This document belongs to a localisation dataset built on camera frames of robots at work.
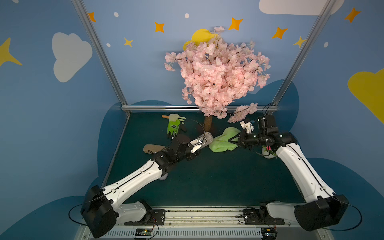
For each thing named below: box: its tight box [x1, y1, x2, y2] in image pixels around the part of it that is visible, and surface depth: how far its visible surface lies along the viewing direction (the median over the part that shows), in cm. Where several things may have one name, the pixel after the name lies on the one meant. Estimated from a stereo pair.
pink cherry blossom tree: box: [164, 26, 271, 132], surface depth 70 cm
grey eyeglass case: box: [197, 132, 214, 149], surface depth 72 cm
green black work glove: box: [167, 113, 186, 136], surface depth 117 cm
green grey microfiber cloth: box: [208, 127, 241, 152], surface depth 73 cm
